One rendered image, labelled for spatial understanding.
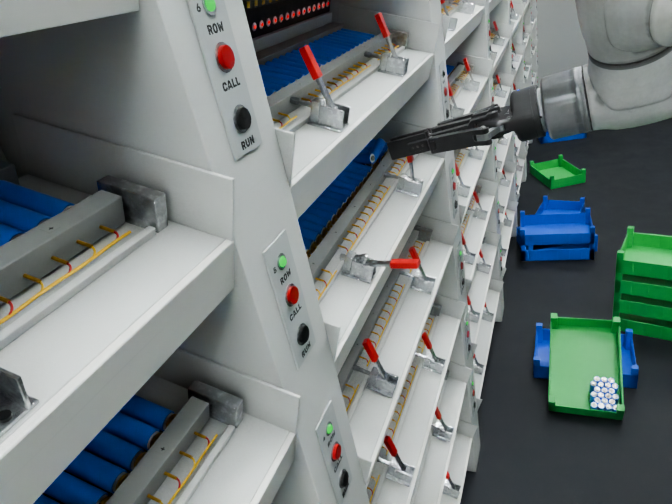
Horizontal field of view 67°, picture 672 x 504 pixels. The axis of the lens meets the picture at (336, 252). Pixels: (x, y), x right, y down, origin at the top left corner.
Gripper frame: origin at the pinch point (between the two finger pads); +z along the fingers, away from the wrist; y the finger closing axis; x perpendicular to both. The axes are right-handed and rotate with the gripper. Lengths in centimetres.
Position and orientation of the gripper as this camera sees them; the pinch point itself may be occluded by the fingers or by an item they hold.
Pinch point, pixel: (411, 144)
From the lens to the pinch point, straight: 86.3
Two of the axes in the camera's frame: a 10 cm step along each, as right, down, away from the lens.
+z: -8.6, 1.4, 4.9
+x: -3.5, -8.5, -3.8
